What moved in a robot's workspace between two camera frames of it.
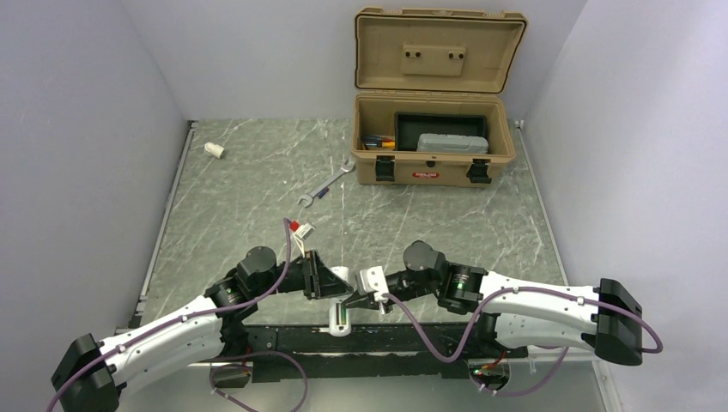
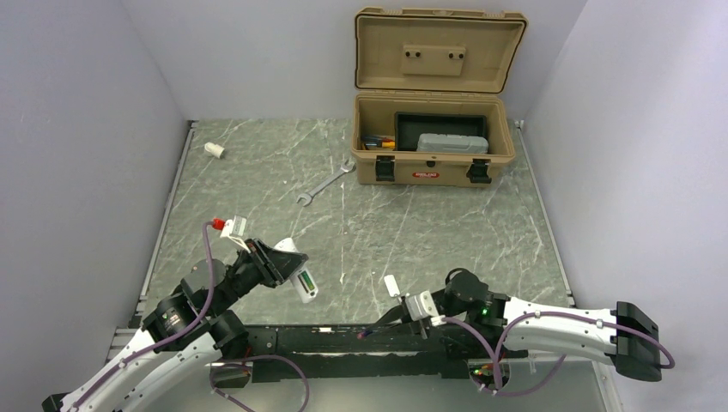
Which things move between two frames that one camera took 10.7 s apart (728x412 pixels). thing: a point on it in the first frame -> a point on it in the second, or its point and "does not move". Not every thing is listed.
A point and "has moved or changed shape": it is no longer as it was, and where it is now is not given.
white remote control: x=340 y=323 has moved or changed shape
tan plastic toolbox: x=433 y=60 does not move
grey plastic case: x=452 y=143 does not move
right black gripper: x=358 y=301 -> x=393 y=315
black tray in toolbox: x=409 y=126 does not move
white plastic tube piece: x=215 y=149 does not move
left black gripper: x=322 y=281 -> x=275 y=265
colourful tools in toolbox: x=374 y=141 does not move
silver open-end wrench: x=345 y=167 does not move
